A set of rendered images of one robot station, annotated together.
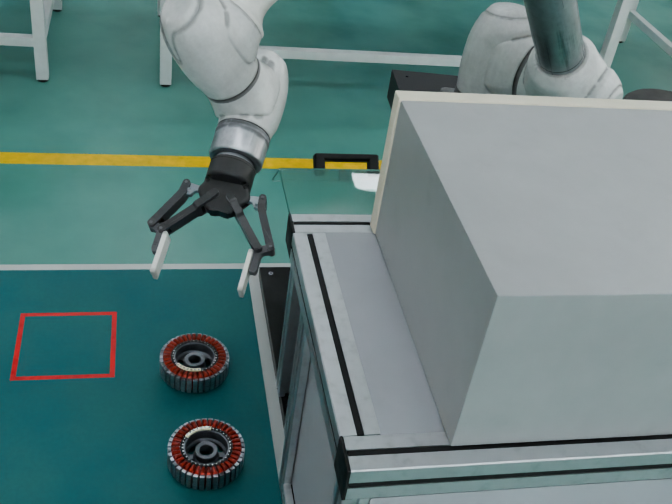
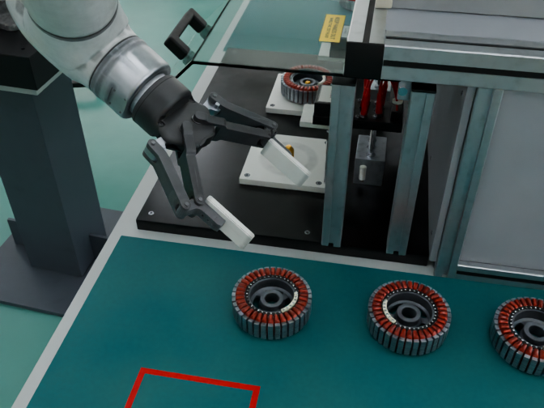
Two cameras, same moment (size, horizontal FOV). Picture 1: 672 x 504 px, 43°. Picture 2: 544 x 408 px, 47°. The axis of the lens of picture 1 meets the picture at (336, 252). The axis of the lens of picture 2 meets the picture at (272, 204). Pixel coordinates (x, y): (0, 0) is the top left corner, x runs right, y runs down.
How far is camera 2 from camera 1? 111 cm
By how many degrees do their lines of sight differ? 49
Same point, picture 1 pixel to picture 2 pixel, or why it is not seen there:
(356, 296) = (495, 32)
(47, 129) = not seen: outside the picture
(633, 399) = not seen: outside the picture
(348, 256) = (429, 25)
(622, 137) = not seen: outside the picture
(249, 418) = (353, 280)
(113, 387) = (278, 389)
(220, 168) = (172, 96)
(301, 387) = (486, 155)
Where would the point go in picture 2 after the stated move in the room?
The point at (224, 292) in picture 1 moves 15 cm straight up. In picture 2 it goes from (152, 261) to (140, 184)
